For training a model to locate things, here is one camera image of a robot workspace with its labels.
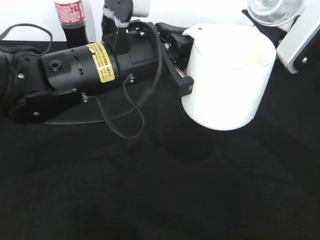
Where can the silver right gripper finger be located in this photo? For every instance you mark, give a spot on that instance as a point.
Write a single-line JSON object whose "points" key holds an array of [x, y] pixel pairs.
{"points": [[300, 47]]}

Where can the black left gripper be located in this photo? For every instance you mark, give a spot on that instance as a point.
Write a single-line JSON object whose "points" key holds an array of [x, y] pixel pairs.
{"points": [[139, 47]]}

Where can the white ceramic mug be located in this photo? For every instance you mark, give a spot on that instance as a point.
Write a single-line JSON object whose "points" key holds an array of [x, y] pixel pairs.
{"points": [[230, 65]]}

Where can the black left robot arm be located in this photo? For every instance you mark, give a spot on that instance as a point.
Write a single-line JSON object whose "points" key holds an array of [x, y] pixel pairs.
{"points": [[36, 87]]}

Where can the cola bottle red label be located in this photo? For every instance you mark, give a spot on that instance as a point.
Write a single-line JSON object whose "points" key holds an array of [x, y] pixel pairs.
{"points": [[71, 16]]}

